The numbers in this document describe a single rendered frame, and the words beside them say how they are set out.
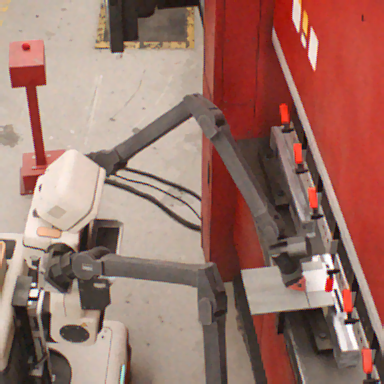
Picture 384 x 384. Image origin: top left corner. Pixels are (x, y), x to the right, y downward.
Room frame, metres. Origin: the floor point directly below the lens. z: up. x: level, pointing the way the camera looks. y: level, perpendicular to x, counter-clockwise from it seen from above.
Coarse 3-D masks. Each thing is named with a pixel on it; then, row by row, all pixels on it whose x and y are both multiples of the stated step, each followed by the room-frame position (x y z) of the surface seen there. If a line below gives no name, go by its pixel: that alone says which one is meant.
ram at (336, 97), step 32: (288, 0) 2.52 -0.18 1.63; (320, 0) 2.19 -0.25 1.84; (352, 0) 1.93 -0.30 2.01; (288, 32) 2.49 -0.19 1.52; (320, 32) 2.16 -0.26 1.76; (352, 32) 1.90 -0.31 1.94; (288, 64) 2.46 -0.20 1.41; (320, 64) 2.13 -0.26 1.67; (352, 64) 1.87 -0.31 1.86; (320, 96) 2.09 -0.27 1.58; (352, 96) 1.84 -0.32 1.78; (320, 128) 2.06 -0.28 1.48; (352, 128) 1.81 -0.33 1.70; (352, 160) 1.77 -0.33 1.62; (352, 192) 1.73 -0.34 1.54; (352, 224) 1.70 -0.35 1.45; (352, 256) 1.66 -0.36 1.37
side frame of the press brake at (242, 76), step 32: (224, 0) 2.67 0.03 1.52; (256, 0) 2.69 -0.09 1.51; (224, 32) 2.67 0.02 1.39; (256, 32) 2.69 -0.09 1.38; (224, 64) 2.67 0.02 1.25; (256, 64) 2.69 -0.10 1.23; (224, 96) 2.67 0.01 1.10; (256, 96) 2.69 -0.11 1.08; (288, 96) 2.72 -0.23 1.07; (256, 128) 2.69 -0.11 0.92; (224, 192) 2.67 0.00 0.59; (224, 224) 2.67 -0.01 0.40; (224, 256) 2.67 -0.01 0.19
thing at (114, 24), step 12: (108, 0) 2.72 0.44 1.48; (120, 0) 2.72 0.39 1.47; (132, 0) 2.76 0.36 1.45; (108, 12) 2.73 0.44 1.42; (120, 12) 2.72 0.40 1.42; (132, 12) 2.76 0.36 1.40; (108, 24) 2.75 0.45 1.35; (120, 24) 2.72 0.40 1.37; (132, 24) 2.76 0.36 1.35; (108, 36) 2.79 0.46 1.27; (120, 36) 2.72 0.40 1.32; (132, 36) 2.76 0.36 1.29; (120, 48) 2.72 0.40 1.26
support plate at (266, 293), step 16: (256, 272) 1.90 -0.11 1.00; (272, 272) 1.90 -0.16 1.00; (256, 288) 1.83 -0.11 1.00; (272, 288) 1.84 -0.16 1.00; (288, 288) 1.84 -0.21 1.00; (256, 304) 1.77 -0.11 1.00; (272, 304) 1.77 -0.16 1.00; (288, 304) 1.77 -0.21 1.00; (304, 304) 1.78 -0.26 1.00; (320, 304) 1.78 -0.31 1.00
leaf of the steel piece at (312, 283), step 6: (318, 270) 1.92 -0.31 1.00; (324, 270) 1.92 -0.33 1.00; (306, 276) 1.89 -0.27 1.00; (312, 276) 1.89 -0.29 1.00; (318, 276) 1.89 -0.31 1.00; (324, 276) 1.89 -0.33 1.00; (306, 282) 1.86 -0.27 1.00; (312, 282) 1.86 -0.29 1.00; (318, 282) 1.86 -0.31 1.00; (324, 282) 1.87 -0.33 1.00; (306, 288) 1.83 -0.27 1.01; (312, 288) 1.84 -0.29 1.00; (318, 288) 1.84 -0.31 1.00
